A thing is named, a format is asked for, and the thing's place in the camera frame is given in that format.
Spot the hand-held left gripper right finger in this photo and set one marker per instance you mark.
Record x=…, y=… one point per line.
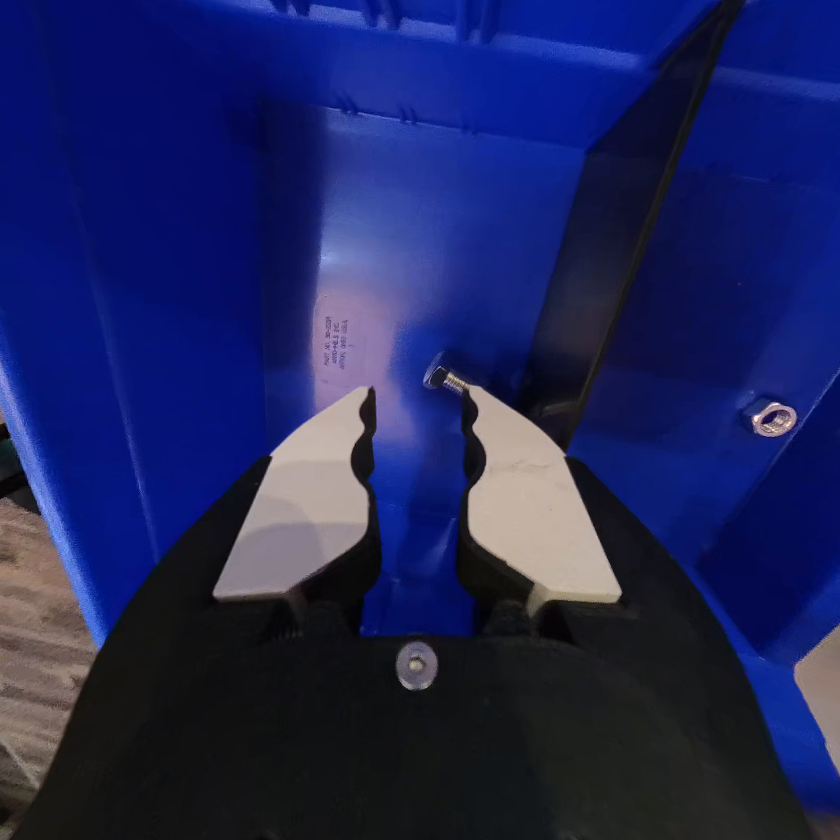
x=531, y=512

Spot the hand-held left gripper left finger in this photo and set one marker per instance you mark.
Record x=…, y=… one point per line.
x=308, y=499

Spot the steel hex bolt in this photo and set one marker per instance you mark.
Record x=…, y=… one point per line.
x=434, y=373

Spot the steel hex nut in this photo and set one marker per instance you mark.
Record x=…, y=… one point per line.
x=753, y=417

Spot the blue plastic bin with divider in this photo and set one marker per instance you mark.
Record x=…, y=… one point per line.
x=164, y=262

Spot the black bin divider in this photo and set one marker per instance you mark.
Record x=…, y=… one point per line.
x=590, y=262

